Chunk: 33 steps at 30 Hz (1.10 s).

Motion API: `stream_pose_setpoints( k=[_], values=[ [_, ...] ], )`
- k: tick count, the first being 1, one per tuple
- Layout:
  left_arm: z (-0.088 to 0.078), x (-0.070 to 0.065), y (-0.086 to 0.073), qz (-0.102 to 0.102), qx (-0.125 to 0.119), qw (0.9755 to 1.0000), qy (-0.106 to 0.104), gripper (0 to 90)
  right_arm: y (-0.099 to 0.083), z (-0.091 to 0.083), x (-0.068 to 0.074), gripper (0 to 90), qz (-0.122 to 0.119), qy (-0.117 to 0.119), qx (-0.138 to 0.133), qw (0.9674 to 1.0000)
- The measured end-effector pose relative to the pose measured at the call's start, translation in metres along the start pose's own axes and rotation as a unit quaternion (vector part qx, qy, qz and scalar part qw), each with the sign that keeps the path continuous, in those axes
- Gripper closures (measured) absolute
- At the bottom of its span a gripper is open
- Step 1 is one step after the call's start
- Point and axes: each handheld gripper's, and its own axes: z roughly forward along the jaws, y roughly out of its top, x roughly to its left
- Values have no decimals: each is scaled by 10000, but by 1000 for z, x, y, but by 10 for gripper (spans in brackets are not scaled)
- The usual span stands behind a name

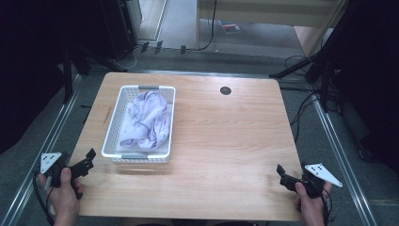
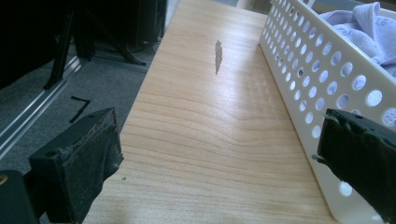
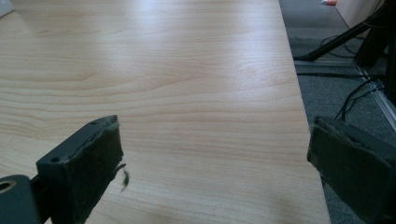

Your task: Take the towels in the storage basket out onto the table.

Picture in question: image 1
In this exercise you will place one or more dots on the person's left hand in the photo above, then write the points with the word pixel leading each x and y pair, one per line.
pixel 64 197

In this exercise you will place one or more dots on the aluminium floor rail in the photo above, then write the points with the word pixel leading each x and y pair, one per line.
pixel 342 157
pixel 40 150

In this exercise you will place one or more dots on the black metal stand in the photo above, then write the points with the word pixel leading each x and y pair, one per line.
pixel 67 75
pixel 316 62

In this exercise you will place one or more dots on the black cabinet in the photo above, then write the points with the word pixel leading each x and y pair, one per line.
pixel 117 28

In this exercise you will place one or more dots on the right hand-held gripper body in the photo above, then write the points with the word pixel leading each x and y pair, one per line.
pixel 316 177

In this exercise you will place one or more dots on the person's right hand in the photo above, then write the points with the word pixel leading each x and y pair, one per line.
pixel 309 204

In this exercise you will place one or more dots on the dark power plug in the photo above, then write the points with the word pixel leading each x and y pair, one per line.
pixel 183 49
pixel 144 47

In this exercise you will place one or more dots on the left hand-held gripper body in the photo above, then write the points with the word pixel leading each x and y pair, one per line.
pixel 53 163

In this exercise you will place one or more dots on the light wooden furniture frame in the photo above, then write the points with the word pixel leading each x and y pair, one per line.
pixel 266 9

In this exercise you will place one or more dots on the crumpled lavender cloth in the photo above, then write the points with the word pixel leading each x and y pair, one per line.
pixel 147 119

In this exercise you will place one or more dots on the magazine on floor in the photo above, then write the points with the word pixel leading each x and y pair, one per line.
pixel 230 27

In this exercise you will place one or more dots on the black round table grommet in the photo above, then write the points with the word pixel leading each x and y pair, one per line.
pixel 225 90

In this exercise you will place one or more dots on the white perforated plastic basket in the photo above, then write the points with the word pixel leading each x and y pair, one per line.
pixel 111 147

